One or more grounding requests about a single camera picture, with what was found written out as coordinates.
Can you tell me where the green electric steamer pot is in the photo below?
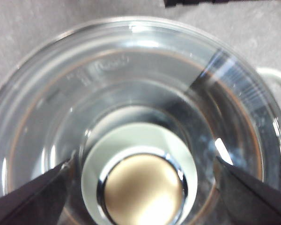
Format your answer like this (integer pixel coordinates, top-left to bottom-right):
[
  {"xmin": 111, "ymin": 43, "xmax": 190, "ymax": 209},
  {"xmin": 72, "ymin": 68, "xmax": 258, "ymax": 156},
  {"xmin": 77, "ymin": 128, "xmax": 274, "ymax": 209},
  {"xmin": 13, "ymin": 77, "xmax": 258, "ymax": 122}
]
[{"xmin": 256, "ymin": 67, "xmax": 281, "ymax": 82}]

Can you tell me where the glass lid with green knob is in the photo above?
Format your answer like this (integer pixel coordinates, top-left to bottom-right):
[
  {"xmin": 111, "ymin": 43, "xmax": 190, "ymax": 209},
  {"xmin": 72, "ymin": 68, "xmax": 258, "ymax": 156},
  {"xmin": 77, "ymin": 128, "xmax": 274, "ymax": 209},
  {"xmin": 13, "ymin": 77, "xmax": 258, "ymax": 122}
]
[{"xmin": 0, "ymin": 17, "xmax": 281, "ymax": 225}]

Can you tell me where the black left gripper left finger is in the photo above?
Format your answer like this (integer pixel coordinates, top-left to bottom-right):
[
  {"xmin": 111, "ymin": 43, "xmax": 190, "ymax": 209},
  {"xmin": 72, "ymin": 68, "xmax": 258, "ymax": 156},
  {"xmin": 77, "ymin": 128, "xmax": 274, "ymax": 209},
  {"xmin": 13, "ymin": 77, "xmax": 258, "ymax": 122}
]
[{"xmin": 0, "ymin": 158, "xmax": 74, "ymax": 225}]

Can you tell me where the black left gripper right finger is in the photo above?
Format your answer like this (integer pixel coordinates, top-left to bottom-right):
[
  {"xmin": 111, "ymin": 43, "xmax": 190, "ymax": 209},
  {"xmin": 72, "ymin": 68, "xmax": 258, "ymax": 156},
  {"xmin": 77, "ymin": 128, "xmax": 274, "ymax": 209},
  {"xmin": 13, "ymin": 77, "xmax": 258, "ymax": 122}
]
[{"xmin": 215, "ymin": 157, "xmax": 281, "ymax": 225}]

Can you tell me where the black plate rack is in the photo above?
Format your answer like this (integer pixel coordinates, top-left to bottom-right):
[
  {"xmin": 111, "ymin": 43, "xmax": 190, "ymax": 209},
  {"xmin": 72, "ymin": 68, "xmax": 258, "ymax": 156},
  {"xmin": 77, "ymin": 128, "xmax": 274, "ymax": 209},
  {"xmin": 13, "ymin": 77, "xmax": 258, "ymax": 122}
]
[{"xmin": 163, "ymin": 0, "xmax": 281, "ymax": 8}]

